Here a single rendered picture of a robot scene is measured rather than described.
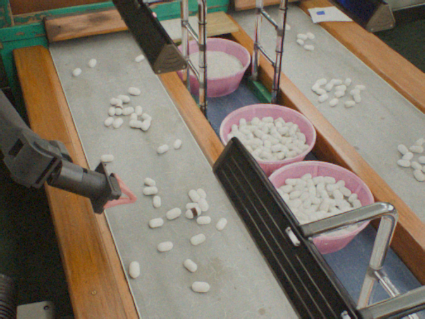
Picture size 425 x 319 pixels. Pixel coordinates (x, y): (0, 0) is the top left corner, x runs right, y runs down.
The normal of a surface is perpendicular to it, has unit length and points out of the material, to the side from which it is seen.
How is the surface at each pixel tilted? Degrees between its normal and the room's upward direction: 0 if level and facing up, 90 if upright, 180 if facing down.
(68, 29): 67
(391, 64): 0
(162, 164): 0
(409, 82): 0
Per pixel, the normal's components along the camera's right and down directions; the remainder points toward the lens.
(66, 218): 0.01, -0.76
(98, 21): 0.34, 0.25
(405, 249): -0.93, 0.23
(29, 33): 0.37, 0.61
